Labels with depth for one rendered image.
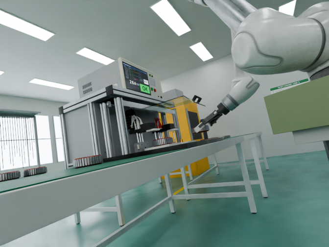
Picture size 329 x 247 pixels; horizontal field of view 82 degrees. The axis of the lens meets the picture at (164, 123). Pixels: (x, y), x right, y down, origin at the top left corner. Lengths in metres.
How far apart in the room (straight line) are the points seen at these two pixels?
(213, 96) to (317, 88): 5.97
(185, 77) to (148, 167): 6.60
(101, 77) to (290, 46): 0.98
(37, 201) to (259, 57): 0.59
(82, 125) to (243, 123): 5.53
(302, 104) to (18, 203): 0.60
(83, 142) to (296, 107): 0.96
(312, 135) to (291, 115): 0.09
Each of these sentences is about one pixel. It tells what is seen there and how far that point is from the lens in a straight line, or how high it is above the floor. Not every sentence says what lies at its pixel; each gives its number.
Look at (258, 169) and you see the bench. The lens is 2.55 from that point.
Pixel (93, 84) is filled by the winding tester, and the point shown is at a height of 1.24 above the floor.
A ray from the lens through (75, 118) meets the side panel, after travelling 1.19.
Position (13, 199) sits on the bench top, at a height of 0.74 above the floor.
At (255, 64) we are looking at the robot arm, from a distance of 0.64.
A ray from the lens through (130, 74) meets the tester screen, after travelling 1.19.
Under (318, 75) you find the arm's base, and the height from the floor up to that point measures 0.90.
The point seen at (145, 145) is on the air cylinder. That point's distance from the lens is 1.11.
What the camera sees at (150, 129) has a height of 0.88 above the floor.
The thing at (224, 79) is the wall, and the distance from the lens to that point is 6.54.
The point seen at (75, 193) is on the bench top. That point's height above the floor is 0.72.
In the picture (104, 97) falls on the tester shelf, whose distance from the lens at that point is 1.01.
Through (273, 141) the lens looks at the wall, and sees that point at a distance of 6.23.
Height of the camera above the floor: 0.76
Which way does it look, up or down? 7 degrees up
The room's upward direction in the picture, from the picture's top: 10 degrees counter-clockwise
